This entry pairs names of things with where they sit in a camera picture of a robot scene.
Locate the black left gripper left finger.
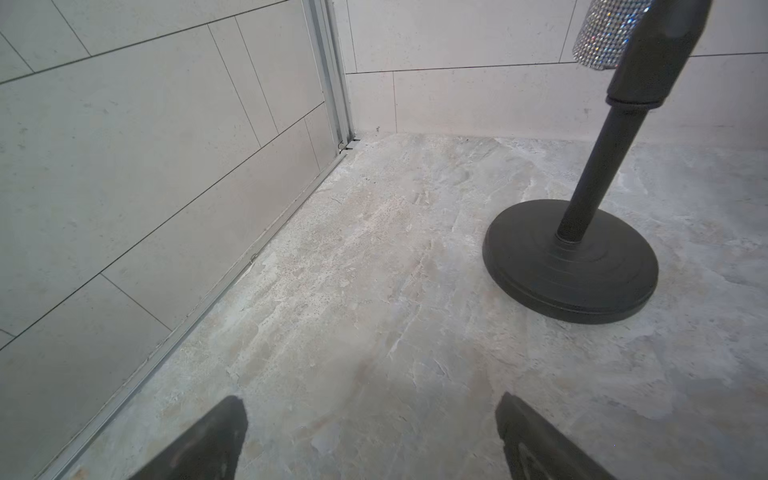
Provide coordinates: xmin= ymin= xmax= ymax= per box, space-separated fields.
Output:
xmin=130 ymin=395 xmax=248 ymax=480

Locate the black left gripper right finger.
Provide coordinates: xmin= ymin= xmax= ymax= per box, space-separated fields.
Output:
xmin=495 ymin=392 xmax=616 ymax=480

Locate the glitter microphone on black stand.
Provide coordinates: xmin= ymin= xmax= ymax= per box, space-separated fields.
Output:
xmin=482 ymin=1 xmax=712 ymax=325

